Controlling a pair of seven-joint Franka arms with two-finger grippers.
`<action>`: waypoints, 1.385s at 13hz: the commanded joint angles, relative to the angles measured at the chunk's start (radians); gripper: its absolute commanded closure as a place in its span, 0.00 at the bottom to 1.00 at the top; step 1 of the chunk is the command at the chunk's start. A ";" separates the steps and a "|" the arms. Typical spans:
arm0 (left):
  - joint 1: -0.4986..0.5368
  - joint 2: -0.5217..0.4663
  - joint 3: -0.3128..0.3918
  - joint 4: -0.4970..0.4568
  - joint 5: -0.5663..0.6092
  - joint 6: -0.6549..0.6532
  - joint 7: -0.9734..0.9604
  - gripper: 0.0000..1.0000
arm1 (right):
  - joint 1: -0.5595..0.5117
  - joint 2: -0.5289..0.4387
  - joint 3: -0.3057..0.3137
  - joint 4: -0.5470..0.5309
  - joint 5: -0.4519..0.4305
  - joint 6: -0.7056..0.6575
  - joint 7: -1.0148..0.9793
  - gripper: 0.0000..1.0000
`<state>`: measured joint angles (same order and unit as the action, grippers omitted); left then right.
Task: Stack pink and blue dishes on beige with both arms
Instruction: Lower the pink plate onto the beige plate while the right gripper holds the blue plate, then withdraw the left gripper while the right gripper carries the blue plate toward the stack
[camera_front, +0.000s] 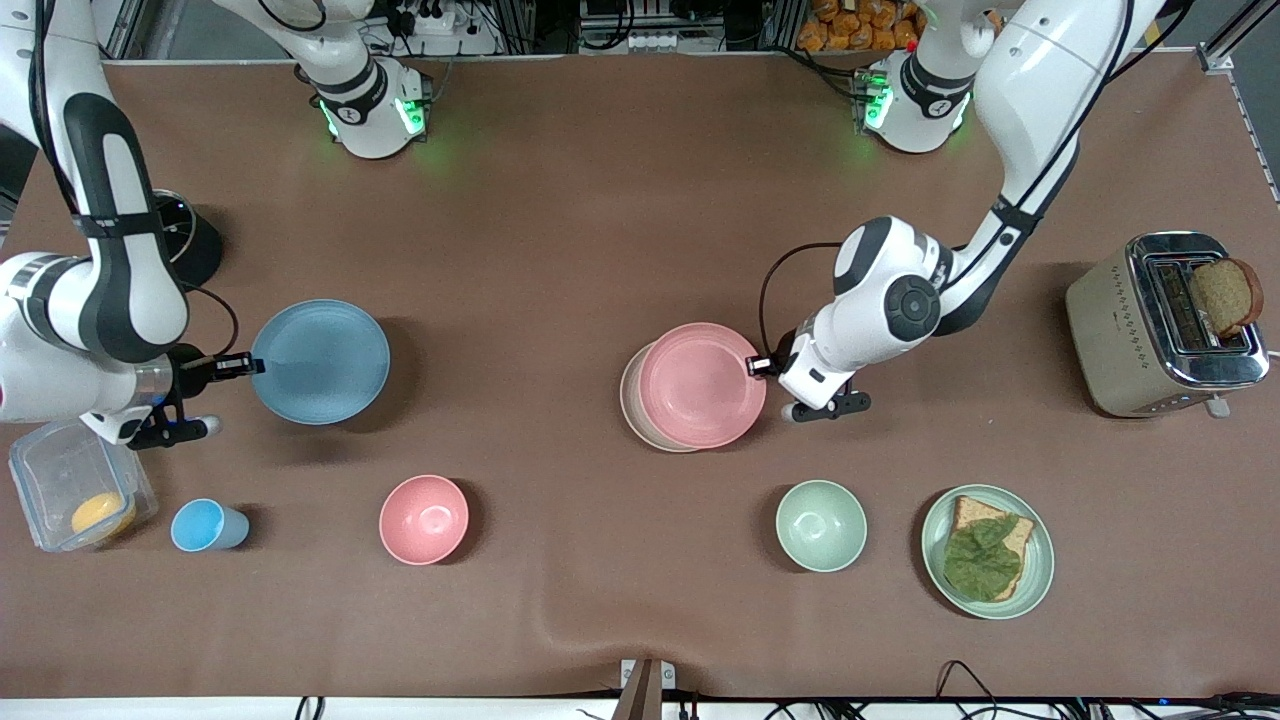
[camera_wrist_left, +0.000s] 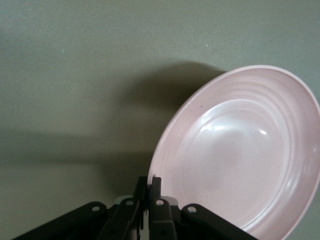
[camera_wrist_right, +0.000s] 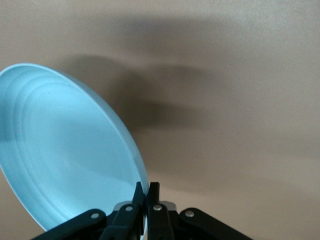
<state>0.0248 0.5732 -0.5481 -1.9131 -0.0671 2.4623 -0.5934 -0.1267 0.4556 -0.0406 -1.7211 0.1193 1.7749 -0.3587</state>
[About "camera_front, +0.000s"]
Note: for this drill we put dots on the green plate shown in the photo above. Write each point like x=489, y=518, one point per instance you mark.
x=1041, y=560

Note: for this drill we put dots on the green lettuce leaf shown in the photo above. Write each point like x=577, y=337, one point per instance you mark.
x=985, y=562

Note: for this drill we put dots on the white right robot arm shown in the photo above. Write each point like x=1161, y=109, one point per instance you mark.
x=125, y=280

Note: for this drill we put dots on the small white power strip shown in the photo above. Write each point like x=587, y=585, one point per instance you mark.
x=652, y=42

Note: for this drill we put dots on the beige plate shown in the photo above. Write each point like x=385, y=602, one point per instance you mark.
x=628, y=400

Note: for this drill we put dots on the green bowl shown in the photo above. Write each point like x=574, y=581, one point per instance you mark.
x=821, y=526

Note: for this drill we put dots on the blue cup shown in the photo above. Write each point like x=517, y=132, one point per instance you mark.
x=200, y=525

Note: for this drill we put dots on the beige chrome toaster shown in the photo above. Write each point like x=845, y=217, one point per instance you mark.
x=1110, y=340

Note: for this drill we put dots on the blue plate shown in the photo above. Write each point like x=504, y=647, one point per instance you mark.
x=320, y=362

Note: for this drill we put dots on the metal table clamp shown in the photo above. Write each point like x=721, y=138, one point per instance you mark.
x=646, y=685

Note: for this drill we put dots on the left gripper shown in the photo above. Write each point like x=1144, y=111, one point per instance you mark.
x=783, y=354

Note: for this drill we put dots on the aluminium frame profile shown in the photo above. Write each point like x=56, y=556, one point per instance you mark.
x=1230, y=35
x=118, y=35

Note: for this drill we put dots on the brown table cover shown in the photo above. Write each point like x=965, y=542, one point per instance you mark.
x=600, y=200

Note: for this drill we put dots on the toast slice under lettuce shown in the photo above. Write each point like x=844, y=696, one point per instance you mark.
x=966, y=514

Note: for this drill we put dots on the yellow food piece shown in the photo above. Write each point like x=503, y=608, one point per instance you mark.
x=100, y=514

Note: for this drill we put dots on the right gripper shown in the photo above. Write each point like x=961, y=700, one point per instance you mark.
x=189, y=371

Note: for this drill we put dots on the white power strip with plugs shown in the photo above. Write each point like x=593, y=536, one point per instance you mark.
x=440, y=40

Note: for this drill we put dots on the pink plate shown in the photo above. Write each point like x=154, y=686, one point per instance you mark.
x=700, y=385

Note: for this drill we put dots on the pink bowl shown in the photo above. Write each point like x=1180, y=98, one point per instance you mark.
x=424, y=520

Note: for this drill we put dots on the brown bread slice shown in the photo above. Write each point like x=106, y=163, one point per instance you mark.
x=1225, y=300

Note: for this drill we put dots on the clear plastic food container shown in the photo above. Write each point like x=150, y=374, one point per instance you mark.
x=55, y=490

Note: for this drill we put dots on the orange snack bags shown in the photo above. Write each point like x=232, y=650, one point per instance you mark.
x=860, y=30

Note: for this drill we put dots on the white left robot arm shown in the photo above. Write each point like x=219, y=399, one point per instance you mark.
x=1040, y=90

